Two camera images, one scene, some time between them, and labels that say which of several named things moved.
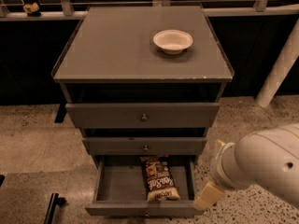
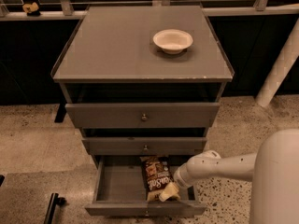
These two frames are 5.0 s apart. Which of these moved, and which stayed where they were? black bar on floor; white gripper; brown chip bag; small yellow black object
Moved: white gripper
Stayed: brown chip bag; black bar on floor; small yellow black object
